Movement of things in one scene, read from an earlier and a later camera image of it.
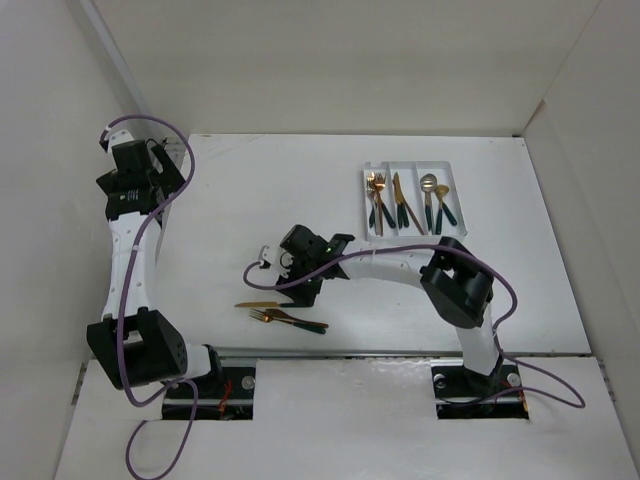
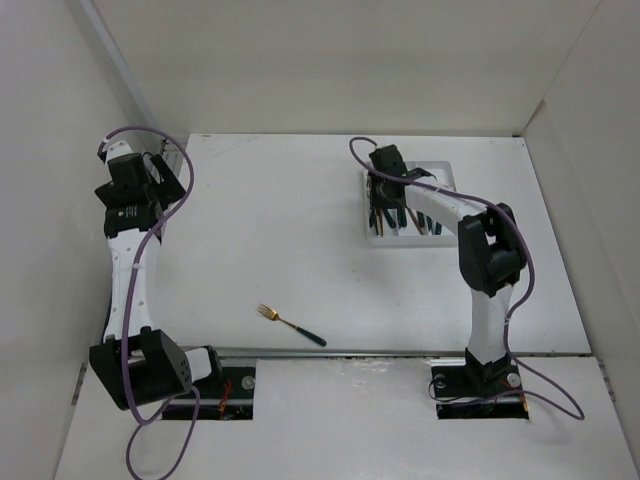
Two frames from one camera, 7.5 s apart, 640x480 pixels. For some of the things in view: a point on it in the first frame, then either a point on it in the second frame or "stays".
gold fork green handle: x=386 y=212 stays
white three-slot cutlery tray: x=411 y=201 stays
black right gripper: x=303 y=295 → x=375 y=199
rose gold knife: x=413 y=217 stays
